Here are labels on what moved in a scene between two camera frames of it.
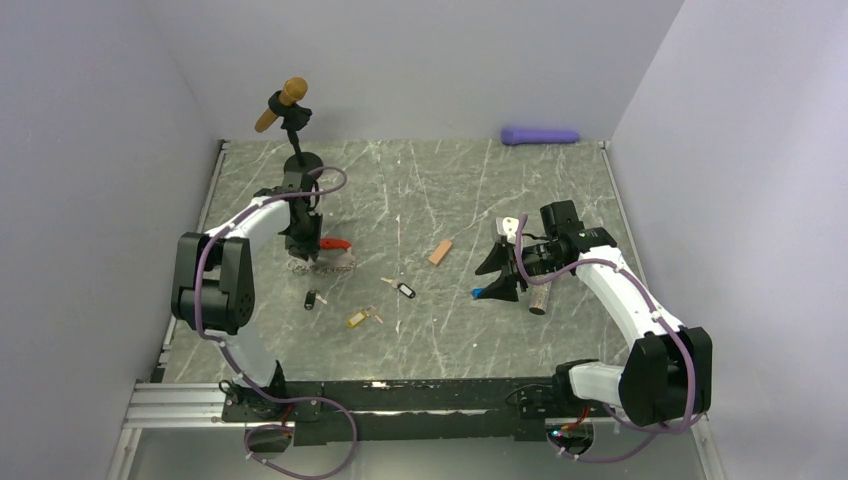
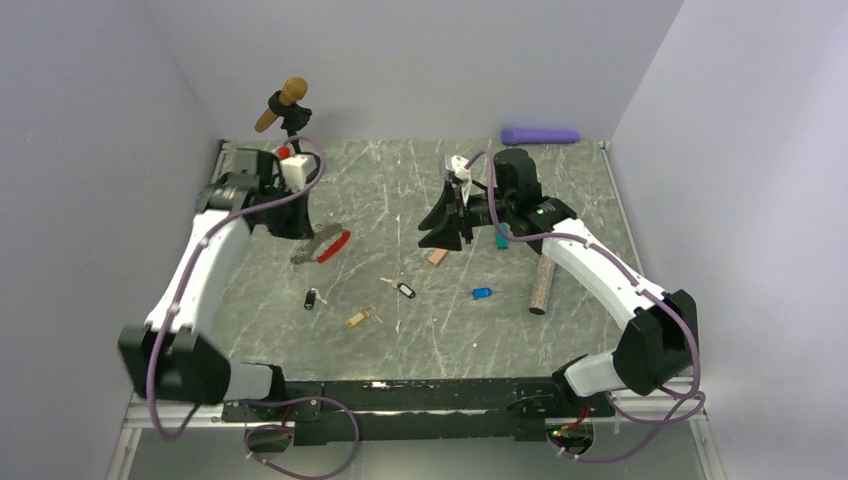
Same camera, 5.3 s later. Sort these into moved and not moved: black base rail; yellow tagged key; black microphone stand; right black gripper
Moved: right black gripper
Not moved: black base rail; black microphone stand; yellow tagged key
